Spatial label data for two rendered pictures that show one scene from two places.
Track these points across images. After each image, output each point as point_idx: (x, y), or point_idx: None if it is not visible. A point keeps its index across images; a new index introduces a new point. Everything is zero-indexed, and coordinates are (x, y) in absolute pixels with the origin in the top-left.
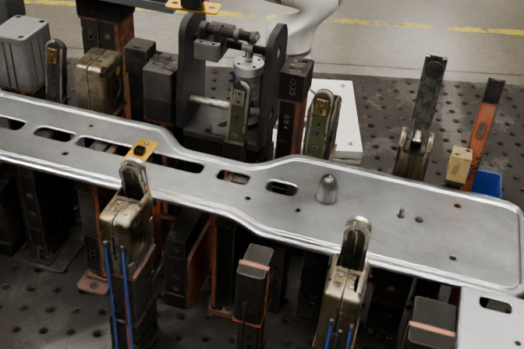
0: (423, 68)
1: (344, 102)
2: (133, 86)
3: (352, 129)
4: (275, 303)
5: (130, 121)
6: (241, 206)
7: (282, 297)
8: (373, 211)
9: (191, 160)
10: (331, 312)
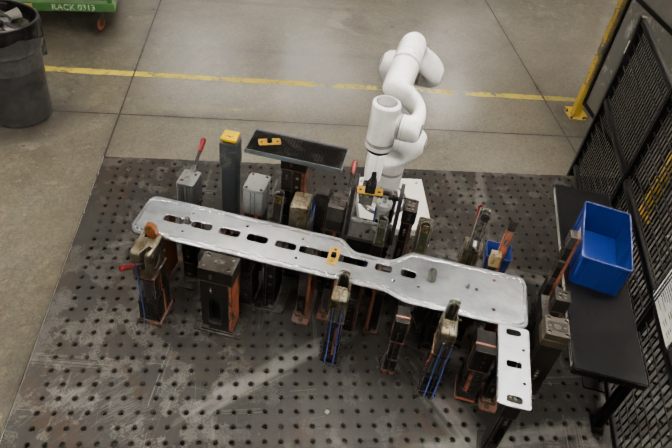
0: (479, 215)
1: (418, 195)
2: (317, 211)
3: (425, 214)
4: None
5: (322, 235)
6: (391, 285)
7: None
8: (454, 285)
9: (360, 259)
10: (443, 340)
